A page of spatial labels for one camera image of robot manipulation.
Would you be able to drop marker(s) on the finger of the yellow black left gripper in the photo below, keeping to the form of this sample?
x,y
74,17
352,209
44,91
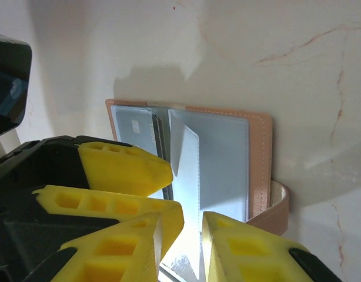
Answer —
x,y
124,170
110,204

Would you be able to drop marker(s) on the tan leather card holder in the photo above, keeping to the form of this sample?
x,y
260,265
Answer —
x,y
258,147

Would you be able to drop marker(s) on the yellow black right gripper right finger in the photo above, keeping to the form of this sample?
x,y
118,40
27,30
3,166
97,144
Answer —
x,y
242,258

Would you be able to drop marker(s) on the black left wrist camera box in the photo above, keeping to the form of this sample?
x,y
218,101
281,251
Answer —
x,y
10,88

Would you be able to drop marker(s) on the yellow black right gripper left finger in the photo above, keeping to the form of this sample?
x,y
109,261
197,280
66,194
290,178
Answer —
x,y
124,252

